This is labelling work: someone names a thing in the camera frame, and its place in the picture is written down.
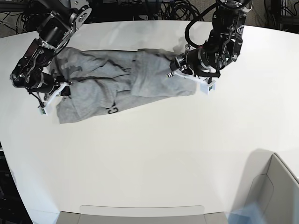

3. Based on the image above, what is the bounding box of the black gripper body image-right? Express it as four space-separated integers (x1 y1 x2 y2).
167 52 221 85

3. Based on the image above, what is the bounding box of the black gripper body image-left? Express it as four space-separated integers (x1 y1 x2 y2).
28 74 71 107

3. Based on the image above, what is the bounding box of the grey T-shirt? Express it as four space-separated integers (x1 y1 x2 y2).
50 48 197 124

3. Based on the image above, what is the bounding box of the black robot arm image-left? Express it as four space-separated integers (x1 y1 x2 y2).
10 0 92 114

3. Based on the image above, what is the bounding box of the blue blurred object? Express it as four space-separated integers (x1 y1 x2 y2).
228 203 265 224

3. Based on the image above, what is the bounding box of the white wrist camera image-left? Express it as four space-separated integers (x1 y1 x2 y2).
38 105 52 116

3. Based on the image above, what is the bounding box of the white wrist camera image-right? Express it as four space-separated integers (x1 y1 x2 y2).
199 80 216 95

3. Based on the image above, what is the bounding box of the black coiled cable bundle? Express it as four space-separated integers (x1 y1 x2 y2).
158 0 205 22

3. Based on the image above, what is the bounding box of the black tangled cables left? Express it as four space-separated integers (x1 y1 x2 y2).
0 0 47 32

